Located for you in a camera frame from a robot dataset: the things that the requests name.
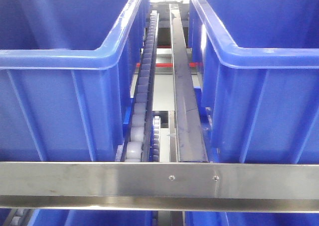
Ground steel front shelf rail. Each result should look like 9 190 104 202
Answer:
0 162 319 213

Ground white roller track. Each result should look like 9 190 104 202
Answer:
120 10 159 162

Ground large blue bin left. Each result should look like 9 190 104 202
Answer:
0 0 149 161

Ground steel divider rail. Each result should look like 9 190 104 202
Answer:
169 4 208 162

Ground lower blue bin right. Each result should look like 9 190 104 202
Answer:
185 212 319 226

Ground lower blue bin left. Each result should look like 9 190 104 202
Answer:
0 208 159 226

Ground large blue bin right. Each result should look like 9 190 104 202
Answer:
189 0 319 164

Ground large blue bin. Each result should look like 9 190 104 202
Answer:
0 0 149 161
189 0 319 164

